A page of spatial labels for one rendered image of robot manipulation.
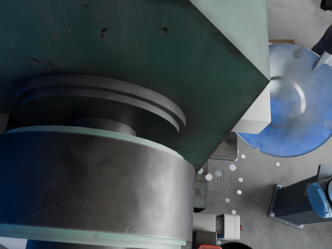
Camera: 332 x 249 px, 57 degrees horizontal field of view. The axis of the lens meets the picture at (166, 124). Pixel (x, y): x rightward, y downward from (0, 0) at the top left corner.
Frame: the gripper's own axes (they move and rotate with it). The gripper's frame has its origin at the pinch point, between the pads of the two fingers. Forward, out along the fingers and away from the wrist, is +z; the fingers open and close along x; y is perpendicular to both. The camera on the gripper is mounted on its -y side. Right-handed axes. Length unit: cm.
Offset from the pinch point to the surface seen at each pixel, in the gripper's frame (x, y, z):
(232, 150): 5.4, 0.0, 31.3
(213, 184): 54, 5, 70
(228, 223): 7, 14, 51
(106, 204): -65, -4, 11
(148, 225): -63, -1, 11
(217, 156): 2.2, -1.8, 34.4
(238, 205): 69, 22, 78
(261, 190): 80, 26, 67
